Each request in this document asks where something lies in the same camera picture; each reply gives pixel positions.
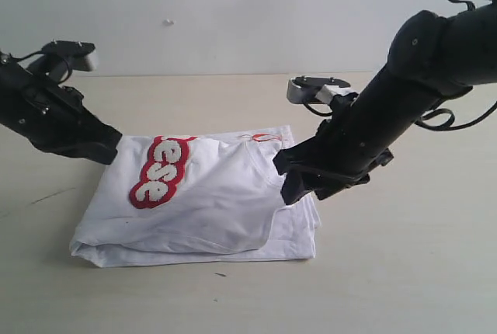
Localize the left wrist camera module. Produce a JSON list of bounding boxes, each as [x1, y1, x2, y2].
[[27, 40, 99, 82]]

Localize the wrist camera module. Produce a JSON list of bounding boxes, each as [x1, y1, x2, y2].
[[27, 40, 99, 82], [287, 76, 358, 105]]

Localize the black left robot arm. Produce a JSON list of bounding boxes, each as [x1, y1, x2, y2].
[[1, 53, 122, 165]]

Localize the white t-shirt with red lettering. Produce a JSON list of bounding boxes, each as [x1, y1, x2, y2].
[[70, 126, 320, 267]]

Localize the black left camera cable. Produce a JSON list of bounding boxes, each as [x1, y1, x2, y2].
[[0, 48, 75, 90]]

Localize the small white wall fixture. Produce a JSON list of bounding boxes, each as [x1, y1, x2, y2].
[[162, 19, 174, 26]]

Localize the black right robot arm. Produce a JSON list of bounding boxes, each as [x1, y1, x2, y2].
[[273, 4, 496, 204]]

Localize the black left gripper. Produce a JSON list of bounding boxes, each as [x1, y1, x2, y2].
[[11, 85, 123, 165]]

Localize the orange clothing tag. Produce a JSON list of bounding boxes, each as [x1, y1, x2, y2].
[[237, 133, 284, 143]]

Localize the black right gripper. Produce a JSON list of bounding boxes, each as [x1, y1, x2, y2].
[[273, 96, 394, 205]]

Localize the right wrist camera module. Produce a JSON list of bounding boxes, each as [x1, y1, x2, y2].
[[287, 76, 358, 105]]

